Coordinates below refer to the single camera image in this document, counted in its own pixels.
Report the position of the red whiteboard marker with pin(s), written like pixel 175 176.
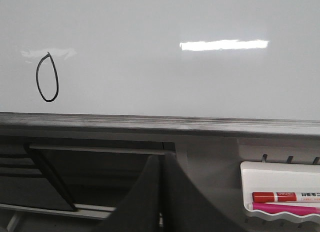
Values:
pixel 300 197

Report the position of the white marker holder tray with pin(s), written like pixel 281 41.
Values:
pixel 278 177

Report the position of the grey fabric storage organizer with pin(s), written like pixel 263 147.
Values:
pixel 58 174

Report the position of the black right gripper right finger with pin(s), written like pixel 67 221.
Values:
pixel 184 207

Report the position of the white whiteboard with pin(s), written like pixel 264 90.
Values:
pixel 256 59

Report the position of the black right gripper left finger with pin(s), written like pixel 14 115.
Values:
pixel 139 210

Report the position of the grey aluminium whiteboard tray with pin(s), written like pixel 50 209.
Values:
pixel 283 127

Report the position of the pink whiteboard marker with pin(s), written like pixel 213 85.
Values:
pixel 278 208

